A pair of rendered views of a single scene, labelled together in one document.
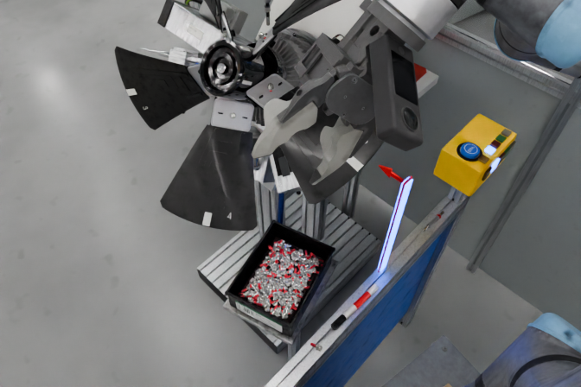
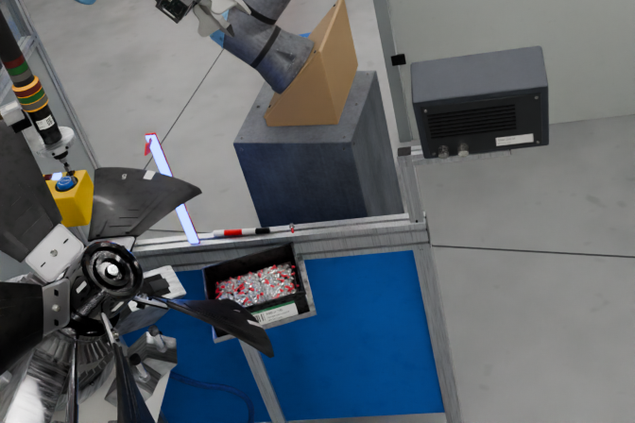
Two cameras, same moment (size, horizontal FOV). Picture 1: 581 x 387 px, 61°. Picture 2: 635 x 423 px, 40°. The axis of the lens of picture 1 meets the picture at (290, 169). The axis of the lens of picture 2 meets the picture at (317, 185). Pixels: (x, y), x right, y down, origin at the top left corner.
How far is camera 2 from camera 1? 1.73 m
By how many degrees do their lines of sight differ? 76
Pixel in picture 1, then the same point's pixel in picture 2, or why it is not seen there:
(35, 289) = not seen: outside the picture
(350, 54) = not seen: outside the picture
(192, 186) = (235, 326)
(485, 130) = not seen: hidden behind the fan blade
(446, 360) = (248, 134)
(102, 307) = not seen: outside the picture
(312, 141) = (147, 198)
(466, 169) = (85, 182)
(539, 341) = (232, 18)
